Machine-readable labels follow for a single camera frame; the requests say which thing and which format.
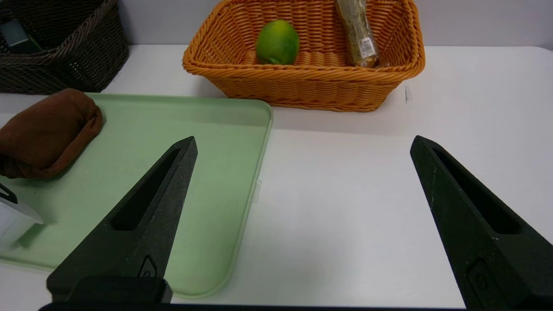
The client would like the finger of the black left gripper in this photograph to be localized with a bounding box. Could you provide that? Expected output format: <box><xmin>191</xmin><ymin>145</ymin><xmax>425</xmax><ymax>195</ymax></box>
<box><xmin>0</xmin><ymin>183</ymin><xmax>18</xmax><ymax>204</ymax></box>

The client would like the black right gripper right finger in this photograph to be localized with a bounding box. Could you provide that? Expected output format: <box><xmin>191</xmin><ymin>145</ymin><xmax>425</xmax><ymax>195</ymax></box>
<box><xmin>410</xmin><ymin>135</ymin><xmax>553</xmax><ymax>309</ymax></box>

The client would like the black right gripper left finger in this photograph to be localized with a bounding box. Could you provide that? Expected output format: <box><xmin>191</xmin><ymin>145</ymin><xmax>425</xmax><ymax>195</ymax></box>
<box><xmin>47</xmin><ymin>136</ymin><xmax>198</xmax><ymax>303</ymax></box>

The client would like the white round plastic container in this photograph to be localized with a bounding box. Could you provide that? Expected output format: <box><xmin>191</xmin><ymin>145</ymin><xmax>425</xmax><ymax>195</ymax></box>
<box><xmin>0</xmin><ymin>190</ymin><xmax>44</xmax><ymax>250</ymax></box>

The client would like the brown towel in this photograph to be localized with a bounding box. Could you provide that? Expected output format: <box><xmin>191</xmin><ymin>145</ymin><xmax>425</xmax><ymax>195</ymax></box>
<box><xmin>0</xmin><ymin>89</ymin><xmax>103</xmax><ymax>180</ymax></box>

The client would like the clear chocolate pack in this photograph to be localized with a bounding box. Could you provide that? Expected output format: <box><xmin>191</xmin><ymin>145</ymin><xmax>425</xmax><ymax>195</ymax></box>
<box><xmin>336</xmin><ymin>0</ymin><xmax>381</xmax><ymax>68</ymax></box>

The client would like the green lime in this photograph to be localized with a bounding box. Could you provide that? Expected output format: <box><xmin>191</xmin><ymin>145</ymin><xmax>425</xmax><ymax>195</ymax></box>
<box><xmin>255</xmin><ymin>19</ymin><xmax>300</xmax><ymax>65</ymax></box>

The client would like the dark brown wicker basket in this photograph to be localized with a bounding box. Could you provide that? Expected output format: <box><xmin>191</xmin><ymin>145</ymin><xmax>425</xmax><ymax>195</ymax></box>
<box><xmin>0</xmin><ymin>0</ymin><xmax>130</xmax><ymax>95</ymax></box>

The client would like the orange wicker basket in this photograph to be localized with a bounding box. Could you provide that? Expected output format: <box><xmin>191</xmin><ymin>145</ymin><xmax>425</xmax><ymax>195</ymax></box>
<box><xmin>182</xmin><ymin>0</ymin><xmax>426</xmax><ymax>113</ymax></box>

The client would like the light green plastic tray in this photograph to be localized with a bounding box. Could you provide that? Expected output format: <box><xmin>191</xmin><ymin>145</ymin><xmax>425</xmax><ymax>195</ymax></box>
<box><xmin>0</xmin><ymin>93</ymin><xmax>273</xmax><ymax>299</ymax></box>

